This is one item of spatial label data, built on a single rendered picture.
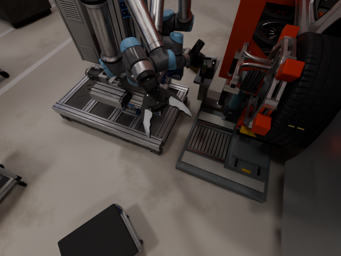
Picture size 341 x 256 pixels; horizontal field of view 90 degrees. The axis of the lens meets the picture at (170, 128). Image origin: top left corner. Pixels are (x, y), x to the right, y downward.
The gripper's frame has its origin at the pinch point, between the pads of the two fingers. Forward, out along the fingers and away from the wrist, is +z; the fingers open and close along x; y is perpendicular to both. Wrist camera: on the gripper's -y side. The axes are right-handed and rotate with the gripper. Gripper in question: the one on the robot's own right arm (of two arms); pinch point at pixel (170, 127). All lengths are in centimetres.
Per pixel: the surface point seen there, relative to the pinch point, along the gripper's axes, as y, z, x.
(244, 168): 107, 42, -39
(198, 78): 114, -54, -44
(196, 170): 112, 26, 0
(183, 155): 118, 8, 4
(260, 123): 41, 12, -43
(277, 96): 36, 4, -54
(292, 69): 24, -3, -59
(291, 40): 38, -20, -78
